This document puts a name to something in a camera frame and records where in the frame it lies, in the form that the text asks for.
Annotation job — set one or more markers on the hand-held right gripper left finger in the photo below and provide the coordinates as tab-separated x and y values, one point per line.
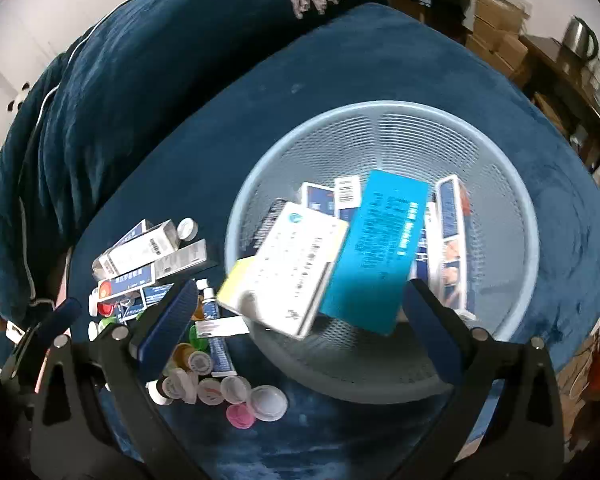
167	325

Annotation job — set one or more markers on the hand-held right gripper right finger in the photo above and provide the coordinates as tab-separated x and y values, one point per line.
432	330

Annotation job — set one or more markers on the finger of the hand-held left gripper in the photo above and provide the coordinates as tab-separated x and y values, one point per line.
65	312

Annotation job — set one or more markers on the brown pill bottle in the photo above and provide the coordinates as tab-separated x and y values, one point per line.
185	355

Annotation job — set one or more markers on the white barcode medicine box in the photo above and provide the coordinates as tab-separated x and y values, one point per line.
140	252

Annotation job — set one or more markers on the small white medicine box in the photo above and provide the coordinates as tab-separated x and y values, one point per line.
427	245

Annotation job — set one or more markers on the long blue ointment box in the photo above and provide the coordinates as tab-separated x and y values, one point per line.
452	240

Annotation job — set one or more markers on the teal medicine box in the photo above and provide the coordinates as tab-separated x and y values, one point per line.
380	240

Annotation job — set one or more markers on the white and yellow medicine box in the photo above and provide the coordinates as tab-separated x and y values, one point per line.
295	260

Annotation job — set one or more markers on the light blue plastic basket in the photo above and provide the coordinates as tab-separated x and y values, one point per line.
380	135

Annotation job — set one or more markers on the pink bed sheet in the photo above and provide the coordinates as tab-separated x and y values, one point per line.
63	280

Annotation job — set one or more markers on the green bottle cap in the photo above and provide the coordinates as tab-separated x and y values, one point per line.
198	337
107	321

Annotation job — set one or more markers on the red bottle cap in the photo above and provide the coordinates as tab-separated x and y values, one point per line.
102	306

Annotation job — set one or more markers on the blue white ointment tube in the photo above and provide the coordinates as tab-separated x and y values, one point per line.
211	302

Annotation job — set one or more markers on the printed white bottle cap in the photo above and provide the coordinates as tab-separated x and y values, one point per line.
200	362

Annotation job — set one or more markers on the small photo card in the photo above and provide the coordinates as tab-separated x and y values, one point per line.
15	330

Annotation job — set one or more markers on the large blue ointment tube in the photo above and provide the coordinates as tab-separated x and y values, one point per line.
222	357

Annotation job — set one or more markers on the grey medicine box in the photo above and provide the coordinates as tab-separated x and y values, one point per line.
182	257

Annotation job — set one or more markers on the open ribbed white cap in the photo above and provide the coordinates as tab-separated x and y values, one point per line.
187	228

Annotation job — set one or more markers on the pink bottle cap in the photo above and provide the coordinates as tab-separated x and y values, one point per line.
240	416

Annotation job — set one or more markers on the large white bottle cap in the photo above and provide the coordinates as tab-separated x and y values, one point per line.
267	402

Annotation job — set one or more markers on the dark blue blanket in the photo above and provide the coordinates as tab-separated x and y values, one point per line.
130	85

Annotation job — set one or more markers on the dark wooden table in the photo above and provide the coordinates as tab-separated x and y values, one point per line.
555	85

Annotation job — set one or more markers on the stacked cardboard boxes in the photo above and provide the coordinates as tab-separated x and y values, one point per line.
497	35

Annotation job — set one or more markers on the white wardrobe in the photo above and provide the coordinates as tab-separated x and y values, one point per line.
40	10

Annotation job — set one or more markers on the steel kettle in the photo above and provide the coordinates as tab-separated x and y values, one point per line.
580	37

